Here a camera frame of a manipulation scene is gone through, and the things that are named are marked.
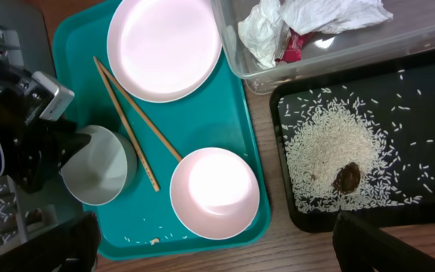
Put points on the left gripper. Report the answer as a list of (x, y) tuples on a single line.
[(30, 155)]

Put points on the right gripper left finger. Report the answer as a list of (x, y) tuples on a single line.
[(71, 246)]

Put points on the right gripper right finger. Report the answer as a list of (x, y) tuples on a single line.
[(360, 246)]

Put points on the grey bowl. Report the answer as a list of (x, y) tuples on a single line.
[(101, 170)]

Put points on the brown food scrap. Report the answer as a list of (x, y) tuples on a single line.
[(348, 179)]

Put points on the pile of white rice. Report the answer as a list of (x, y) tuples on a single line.
[(331, 151)]

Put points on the pink bowl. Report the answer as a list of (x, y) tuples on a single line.
[(214, 193)]

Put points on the red foil wrapper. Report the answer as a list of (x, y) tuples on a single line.
[(294, 49)]

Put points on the white napkin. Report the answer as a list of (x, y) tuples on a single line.
[(266, 30)]

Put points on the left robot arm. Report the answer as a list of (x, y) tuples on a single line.
[(32, 149)]

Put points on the wooden chopstick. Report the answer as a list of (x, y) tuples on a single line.
[(135, 144), (142, 115)]

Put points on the grey dish rack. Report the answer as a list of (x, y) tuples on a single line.
[(24, 42)]

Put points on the pink round plate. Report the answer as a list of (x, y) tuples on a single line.
[(162, 50)]

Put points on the black tray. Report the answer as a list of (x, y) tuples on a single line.
[(421, 94)]

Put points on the teal serving tray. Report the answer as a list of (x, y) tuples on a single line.
[(141, 223)]

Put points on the clear plastic bin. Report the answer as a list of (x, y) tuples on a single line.
[(411, 31)]

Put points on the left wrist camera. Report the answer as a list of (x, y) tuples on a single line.
[(43, 97)]

